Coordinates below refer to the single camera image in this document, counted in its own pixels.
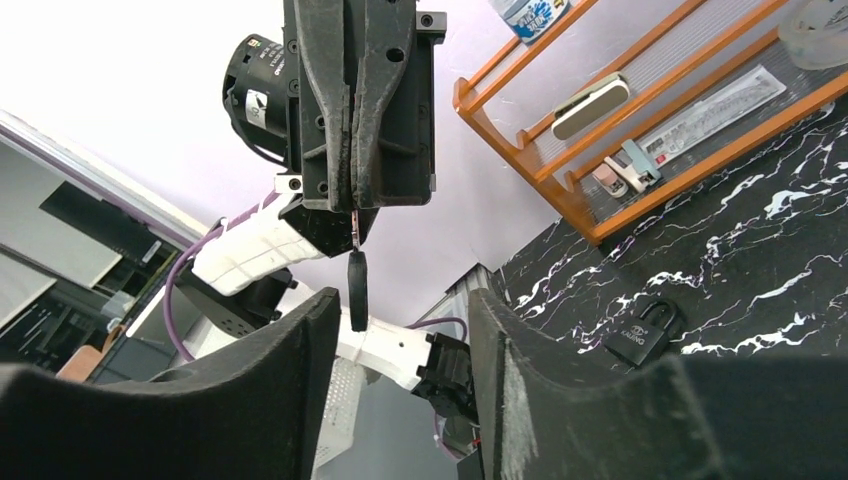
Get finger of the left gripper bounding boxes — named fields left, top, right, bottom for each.
left=294, top=1, right=353, bottom=212
left=351, top=1, right=416, bottom=209

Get aluminium rail frame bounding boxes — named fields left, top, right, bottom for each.
left=1, top=110, right=207, bottom=247

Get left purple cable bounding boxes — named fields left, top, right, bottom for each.
left=162, top=192, right=468, bottom=362

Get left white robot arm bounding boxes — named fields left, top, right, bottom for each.
left=166, top=1, right=479, bottom=423

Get black padlock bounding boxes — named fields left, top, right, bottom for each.
left=603, top=298, right=685, bottom=368

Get black padlock key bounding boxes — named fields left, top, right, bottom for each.
left=347, top=210, right=368, bottom=332

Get orange wooden shelf rack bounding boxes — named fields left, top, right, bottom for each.
left=453, top=0, right=847, bottom=245

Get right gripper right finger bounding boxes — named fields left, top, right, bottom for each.
left=468, top=289, right=847, bottom=479

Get clear glass bowl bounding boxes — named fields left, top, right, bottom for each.
left=778, top=0, right=847, bottom=71

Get small blue white stapler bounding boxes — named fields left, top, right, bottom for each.
left=591, top=139, right=662, bottom=199

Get clear plastic packet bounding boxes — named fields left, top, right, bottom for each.
left=637, top=65, right=787, bottom=166

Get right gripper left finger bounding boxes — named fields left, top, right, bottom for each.
left=1, top=288, right=341, bottom=479

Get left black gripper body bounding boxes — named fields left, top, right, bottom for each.
left=222, top=1, right=447, bottom=258

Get blue white round jar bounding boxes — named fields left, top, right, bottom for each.
left=488, top=0, right=572, bottom=45

